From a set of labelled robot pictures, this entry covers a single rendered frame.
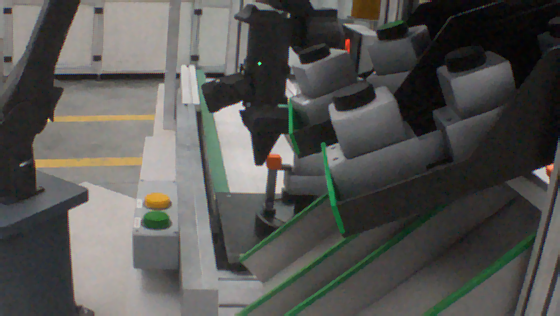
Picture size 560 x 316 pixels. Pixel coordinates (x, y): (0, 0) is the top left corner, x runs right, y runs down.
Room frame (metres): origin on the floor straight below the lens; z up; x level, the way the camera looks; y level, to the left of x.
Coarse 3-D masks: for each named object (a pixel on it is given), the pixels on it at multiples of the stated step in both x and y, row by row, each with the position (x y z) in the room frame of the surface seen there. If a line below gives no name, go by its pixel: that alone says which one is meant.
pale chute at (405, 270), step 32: (480, 192) 0.48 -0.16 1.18; (512, 192) 0.49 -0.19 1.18; (416, 224) 0.48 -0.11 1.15; (448, 224) 0.48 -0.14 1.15; (480, 224) 0.49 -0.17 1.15; (512, 224) 0.45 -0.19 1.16; (384, 256) 0.48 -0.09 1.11; (416, 256) 0.48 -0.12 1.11; (448, 256) 0.47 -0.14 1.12; (480, 256) 0.44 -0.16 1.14; (512, 256) 0.36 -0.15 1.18; (352, 288) 0.48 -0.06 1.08; (384, 288) 0.48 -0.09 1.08; (416, 288) 0.46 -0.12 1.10; (448, 288) 0.43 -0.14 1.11; (480, 288) 0.36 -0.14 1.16; (512, 288) 0.36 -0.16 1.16
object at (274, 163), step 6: (270, 156) 0.83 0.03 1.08; (276, 156) 0.83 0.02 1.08; (270, 162) 0.82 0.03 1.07; (276, 162) 0.83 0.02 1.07; (270, 168) 0.82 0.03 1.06; (276, 168) 0.83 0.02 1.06; (282, 168) 0.83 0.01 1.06; (288, 168) 0.83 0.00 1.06; (270, 174) 0.83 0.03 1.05; (276, 174) 0.83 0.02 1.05; (270, 180) 0.83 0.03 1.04; (276, 180) 0.83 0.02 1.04; (270, 186) 0.83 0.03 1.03; (270, 192) 0.83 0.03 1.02; (270, 198) 0.83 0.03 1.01; (270, 204) 0.83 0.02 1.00
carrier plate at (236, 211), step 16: (224, 192) 0.94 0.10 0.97; (240, 192) 0.94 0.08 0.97; (224, 208) 0.87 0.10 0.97; (240, 208) 0.88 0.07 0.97; (224, 224) 0.82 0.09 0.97; (240, 224) 0.82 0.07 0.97; (224, 240) 0.77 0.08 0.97; (240, 240) 0.77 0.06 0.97; (256, 240) 0.78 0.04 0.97; (224, 256) 0.75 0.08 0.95; (240, 256) 0.72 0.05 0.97
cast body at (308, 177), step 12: (312, 156) 0.82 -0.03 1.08; (300, 168) 0.82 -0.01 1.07; (312, 168) 0.82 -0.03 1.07; (324, 168) 0.83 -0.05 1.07; (288, 180) 0.82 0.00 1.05; (300, 180) 0.82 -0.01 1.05; (312, 180) 0.82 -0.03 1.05; (324, 180) 0.83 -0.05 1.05; (288, 192) 0.82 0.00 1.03; (300, 192) 0.82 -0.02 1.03; (312, 192) 0.82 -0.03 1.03; (324, 192) 0.83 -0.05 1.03
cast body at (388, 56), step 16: (384, 32) 0.55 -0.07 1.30; (400, 32) 0.55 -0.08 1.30; (416, 32) 0.55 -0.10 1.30; (368, 48) 0.56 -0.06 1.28; (384, 48) 0.55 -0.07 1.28; (400, 48) 0.54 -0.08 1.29; (416, 48) 0.54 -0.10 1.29; (384, 64) 0.55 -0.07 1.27; (400, 64) 0.54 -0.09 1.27; (368, 80) 0.56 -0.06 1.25; (384, 80) 0.55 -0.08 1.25; (400, 80) 0.54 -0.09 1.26
